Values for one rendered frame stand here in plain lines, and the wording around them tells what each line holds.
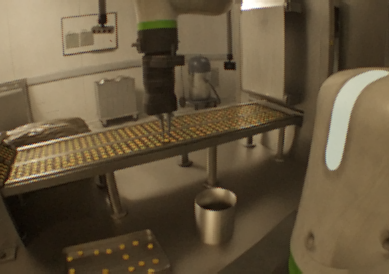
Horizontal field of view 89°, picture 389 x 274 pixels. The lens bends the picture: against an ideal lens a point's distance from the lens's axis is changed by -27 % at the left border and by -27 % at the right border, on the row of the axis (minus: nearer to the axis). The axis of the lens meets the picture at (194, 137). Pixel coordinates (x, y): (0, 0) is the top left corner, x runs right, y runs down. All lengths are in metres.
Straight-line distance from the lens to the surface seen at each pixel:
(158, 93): 0.57
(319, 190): 0.18
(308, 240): 0.20
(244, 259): 0.34
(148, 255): 0.51
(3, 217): 0.58
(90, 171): 0.53
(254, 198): 0.66
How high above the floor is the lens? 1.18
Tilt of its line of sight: 21 degrees down
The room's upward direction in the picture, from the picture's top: 1 degrees counter-clockwise
